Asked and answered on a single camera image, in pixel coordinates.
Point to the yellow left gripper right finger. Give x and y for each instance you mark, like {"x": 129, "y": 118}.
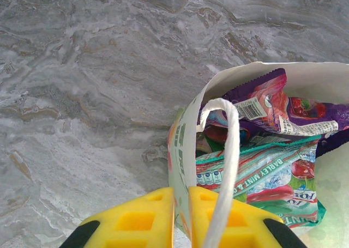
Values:
{"x": 245, "y": 231}

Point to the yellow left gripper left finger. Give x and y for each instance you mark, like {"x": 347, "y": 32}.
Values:
{"x": 131, "y": 223}

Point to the teal Fox's candy bag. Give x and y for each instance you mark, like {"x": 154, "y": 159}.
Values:
{"x": 267, "y": 177}

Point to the white paper bag green print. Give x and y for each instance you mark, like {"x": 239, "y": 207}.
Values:
{"x": 182, "y": 155}

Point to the orange Fox's candy bag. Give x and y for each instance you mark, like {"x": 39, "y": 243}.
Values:
{"x": 215, "y": 135}

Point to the purple snack pack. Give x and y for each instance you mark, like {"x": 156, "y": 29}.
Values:
{"x": 300, "y": 114}

